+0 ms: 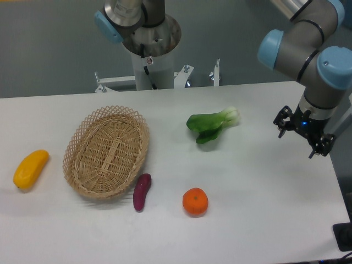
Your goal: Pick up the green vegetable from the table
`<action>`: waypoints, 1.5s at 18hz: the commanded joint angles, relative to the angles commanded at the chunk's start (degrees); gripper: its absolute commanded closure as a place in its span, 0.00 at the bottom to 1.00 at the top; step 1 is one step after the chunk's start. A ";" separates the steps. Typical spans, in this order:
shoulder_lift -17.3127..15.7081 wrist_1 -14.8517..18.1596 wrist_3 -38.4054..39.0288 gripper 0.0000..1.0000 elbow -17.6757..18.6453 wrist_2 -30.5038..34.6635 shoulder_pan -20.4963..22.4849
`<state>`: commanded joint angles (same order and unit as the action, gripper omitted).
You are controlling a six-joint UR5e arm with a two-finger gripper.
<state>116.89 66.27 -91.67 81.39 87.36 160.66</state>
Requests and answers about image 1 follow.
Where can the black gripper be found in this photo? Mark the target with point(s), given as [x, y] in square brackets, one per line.
[310, 129]

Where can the green bok choy vegetable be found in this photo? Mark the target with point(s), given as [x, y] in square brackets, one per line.
[210, 126]

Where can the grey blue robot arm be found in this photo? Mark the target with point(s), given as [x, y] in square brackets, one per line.
[150, 36]

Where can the black box at table edge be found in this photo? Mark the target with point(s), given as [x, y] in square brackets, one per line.
[342, 233]

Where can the orange tangerine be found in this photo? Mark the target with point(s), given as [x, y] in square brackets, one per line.
[195, 201]

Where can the purple sweet potato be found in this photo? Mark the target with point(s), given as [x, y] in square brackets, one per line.
[141, 189]

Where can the woven wicker basket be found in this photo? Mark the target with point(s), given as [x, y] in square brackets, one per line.
[106, 152]

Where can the yellow mango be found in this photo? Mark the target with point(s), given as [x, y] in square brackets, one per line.
[30, 168]

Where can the white metal base frame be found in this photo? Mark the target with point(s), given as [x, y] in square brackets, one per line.
[127, 83]

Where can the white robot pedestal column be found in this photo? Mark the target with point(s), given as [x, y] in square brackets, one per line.
[160, 68]

